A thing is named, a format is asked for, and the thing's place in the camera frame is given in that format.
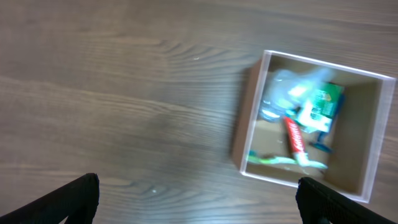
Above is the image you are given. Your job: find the clear pump soap bottle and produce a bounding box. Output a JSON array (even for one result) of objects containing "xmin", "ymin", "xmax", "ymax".
[{"xmin": 258, "ymin": 67, "xmax": 335, "ymax": 123}]

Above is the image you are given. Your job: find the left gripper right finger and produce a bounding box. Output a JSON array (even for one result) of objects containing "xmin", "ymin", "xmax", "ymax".
[{"xmin": 295, "ymin": 177, "xmax": 394, "ymax": 224}]

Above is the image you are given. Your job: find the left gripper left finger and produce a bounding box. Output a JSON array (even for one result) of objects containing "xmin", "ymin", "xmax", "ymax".
[{"xmin": 1, "ymin": 173, "xmax": 100, "ymax": 224}]

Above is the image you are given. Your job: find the green soap bar packet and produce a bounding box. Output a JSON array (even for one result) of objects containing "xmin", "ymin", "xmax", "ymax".
[{"xmin": 295, "ymin": 83, "xmax": 344, "ymax": 133}]

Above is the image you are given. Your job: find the white cardboard box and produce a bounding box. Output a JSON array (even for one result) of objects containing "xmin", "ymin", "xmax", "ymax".
[{"xmin": 233, "ymin": 50, "xmax": 396, "ymax": 203}]

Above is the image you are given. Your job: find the Colgate toothpaste tube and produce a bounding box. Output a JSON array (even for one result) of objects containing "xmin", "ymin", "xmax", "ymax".
[{"xmin": 283, "ymin": 116, "xmax": 309, "ymax": 166}]

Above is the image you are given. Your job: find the green white toothbrush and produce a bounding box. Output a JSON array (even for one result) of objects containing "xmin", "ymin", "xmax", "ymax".
[{"xmin": 248, "ymin": 151, "xmax": 328, "ymax": 169}]

